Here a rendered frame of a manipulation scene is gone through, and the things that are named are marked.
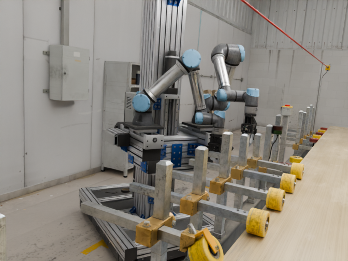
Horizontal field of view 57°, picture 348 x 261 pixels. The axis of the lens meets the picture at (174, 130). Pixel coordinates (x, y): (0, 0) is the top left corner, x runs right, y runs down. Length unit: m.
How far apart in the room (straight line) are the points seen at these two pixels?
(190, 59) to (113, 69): 2.49
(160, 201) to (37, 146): 3.08
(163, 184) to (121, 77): 3.48
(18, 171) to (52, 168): 0.44
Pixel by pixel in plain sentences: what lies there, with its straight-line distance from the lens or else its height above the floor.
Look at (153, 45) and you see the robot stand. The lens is 2.44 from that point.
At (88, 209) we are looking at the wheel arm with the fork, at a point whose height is 0.95.
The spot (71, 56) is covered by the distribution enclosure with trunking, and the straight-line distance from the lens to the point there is 3.81.
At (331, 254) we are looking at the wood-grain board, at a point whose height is 0.90.
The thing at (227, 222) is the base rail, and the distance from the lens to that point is 1.63.
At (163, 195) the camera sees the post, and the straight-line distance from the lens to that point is 0.91.
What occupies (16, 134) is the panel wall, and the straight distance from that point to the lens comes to 3.74.
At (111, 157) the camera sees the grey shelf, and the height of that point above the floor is 0.24.
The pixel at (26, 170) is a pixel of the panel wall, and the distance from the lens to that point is 3.89.
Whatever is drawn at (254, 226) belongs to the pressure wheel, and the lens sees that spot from 1.04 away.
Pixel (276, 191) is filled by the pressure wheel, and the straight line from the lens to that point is 1.28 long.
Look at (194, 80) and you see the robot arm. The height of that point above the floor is 1.37.
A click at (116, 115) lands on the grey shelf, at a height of 0.84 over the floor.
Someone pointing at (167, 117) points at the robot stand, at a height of 1.08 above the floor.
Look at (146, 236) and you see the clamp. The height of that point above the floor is 0.95.
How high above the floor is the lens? 1.37
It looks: 9 degrees down
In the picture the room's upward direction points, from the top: 4 degrees clockwise
